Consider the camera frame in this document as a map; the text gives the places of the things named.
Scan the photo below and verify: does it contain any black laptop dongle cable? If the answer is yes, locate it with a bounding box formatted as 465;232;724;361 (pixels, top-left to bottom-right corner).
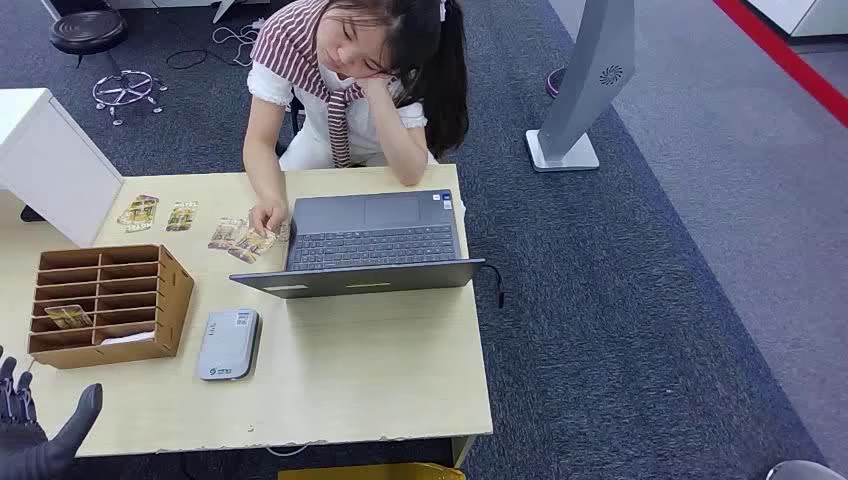
480;263;507;311

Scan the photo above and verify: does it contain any yellow card in holder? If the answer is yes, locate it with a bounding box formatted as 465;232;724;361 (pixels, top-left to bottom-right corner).
43;303;95;331

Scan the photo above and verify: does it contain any grey card reader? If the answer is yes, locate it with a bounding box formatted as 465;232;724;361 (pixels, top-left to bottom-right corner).
195;307;262;383

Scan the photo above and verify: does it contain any person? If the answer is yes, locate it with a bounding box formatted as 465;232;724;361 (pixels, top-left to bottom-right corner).
241;0;471;239

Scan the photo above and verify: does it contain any yellow brown patterned card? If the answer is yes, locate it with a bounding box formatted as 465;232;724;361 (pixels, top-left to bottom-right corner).
227;228;278;266

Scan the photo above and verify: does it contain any person's right hand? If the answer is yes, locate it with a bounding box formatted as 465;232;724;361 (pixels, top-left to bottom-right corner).
248;197;291;238

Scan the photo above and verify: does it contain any black floor cable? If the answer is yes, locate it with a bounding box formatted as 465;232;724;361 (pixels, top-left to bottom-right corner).
163;13;240;72

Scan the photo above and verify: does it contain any black office chair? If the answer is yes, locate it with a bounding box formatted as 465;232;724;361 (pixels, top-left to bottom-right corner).
288;94;307;138

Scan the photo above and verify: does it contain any person's left hand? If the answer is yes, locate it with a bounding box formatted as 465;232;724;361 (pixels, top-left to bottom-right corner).
360;74;399;108

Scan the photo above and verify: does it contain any yellow green patterned card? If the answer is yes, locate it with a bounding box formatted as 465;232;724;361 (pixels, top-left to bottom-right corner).
164;200;199;233

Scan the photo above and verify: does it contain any white furniture with grey edge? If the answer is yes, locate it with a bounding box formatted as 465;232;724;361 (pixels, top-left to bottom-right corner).
747;0;848;39

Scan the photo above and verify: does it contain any grey kiosk stand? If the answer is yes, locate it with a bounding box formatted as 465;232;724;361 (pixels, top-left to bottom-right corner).
524;0;638;174

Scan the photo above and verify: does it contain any grey rounded dome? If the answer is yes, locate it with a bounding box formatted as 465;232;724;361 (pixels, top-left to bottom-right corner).
764;458;844;480

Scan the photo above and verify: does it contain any dark grey laptop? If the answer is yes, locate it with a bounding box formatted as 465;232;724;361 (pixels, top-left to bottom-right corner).
228;188;487;301

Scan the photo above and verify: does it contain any yellow patterned card with white print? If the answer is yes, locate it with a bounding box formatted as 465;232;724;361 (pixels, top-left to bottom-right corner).
116;193;161;234

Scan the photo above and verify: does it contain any black stool with chrome base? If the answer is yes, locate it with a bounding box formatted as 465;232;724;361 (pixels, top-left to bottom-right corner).
48;8;170;128

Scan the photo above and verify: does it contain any brown wooden card holder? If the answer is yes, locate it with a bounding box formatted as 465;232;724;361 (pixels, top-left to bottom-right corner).
27;244;196;371

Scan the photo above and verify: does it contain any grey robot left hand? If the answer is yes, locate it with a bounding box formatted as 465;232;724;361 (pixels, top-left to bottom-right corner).
0;344;105;480

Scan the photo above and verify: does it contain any beige patterned card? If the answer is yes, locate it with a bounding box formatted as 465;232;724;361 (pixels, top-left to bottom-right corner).
207;217;248;252

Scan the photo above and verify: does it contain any white cabinet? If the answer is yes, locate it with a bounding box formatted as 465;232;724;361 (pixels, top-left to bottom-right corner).
0;87;125;249

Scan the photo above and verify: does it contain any white cable under desk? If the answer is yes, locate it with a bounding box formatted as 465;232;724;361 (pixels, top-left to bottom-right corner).
264;442;313;459

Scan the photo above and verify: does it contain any yellow object under desk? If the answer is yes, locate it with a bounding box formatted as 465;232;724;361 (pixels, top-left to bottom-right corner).
277;462;468;480

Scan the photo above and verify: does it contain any white floor cable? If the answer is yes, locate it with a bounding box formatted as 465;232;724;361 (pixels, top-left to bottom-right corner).
211;22;262;68

